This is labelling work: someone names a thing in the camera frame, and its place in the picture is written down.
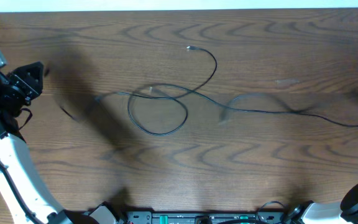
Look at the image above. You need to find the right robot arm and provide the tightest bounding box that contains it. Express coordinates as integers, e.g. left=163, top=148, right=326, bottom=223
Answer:
left=280, top=184, right=358, bottom=223

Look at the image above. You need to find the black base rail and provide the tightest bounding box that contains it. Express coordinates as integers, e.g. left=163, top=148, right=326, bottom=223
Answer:
left=85, top=201, right=313, bottom=224

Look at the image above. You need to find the black usb cable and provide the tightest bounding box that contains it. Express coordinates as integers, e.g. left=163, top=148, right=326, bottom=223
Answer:
left=59, top=45, right=358, bottom=136

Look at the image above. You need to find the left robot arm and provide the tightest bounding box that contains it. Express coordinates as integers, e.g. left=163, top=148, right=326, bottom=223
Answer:
left=0, top=62, right=72, bottom=223

